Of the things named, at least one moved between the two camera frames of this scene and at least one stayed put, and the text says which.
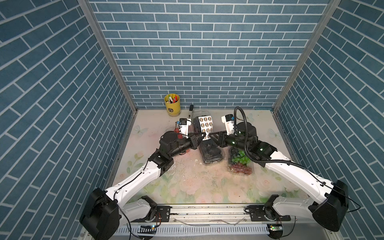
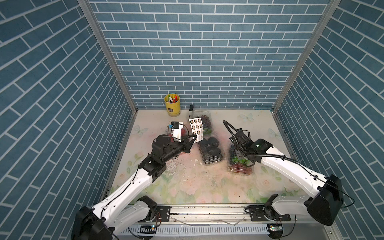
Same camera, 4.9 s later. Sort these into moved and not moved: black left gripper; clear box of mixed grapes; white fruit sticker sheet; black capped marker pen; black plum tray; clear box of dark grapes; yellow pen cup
Moved: clear box of dark grapes; black left gripper; white fruit sticker sheet
Not moved: black capped marker pen; black plum tray; clear box of mixed grapes; yellow pen cup
